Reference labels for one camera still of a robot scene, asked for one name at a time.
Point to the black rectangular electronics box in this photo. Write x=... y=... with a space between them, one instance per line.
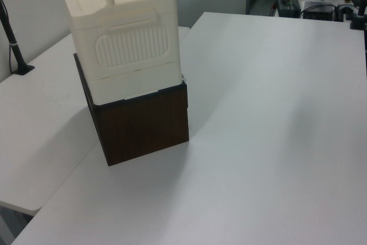
x=318 y=11

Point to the black clamp-mounted stand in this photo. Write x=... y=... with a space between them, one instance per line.
x=357 y=18

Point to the cream plastic storage cabinet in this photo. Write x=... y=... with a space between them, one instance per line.
x=126 y=64

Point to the dark brown wooden box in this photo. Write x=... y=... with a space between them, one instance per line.
x=143 y=127

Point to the black camera stand pole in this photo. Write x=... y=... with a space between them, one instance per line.
x=17 y=52

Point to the black device with green label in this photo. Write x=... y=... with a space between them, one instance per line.
x=288 y=5

